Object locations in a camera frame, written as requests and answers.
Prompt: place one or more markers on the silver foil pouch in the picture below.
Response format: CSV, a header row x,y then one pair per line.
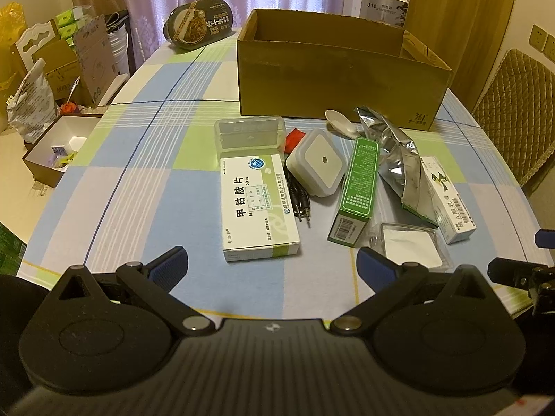
x,y
399,164

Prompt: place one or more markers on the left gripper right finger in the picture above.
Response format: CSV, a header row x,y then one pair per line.
x,y
393,287

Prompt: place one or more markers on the yellow plastic bag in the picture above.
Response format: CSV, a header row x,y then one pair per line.
x,y
13,24

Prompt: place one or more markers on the white speckled spoon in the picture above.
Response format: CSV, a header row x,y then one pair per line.
x,y
340,123

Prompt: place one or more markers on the large brown cardboard box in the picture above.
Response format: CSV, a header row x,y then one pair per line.
x,y
297,64

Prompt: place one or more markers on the green tall medicine box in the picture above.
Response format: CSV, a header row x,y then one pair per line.
x,y
355,207

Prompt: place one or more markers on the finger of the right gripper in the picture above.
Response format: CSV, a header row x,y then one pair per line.
x,y
545,238
519,274

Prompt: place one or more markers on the open shallow brown box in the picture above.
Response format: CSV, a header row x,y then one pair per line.
x,y
58,146

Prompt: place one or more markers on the checked tablecloth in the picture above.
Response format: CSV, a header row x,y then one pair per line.
x,y
147,179

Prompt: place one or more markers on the crumpled silver plastic bag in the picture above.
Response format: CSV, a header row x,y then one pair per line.
x,y
32,110

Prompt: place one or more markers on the green tissue packs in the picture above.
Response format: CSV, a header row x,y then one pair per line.
x,y
72,20

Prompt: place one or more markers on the red snack packet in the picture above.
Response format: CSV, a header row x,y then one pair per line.
x,y
292,140

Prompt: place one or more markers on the clear plastic case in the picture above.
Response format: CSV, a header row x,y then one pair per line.
x,y
249,136

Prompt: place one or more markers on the clear packaged white pad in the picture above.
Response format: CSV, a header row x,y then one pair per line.
x,y
404,243

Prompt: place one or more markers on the brown cardboard carton stack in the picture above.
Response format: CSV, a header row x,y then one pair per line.
x,y
89,60

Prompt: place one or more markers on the white humidifier box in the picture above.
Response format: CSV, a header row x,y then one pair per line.
x,y
391,12

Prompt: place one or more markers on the dark oval noodle bowl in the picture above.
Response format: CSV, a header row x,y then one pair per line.
x,y
198,24

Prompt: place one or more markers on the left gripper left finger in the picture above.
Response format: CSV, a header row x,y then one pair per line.
x,y
150,284

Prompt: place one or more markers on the white square night light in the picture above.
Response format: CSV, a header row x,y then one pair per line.
x,y
317,164

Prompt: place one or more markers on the white narrow medicine box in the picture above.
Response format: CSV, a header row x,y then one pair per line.
x,y
452,216

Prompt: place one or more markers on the wall power socket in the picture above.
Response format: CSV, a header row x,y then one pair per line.
x,y
543,42

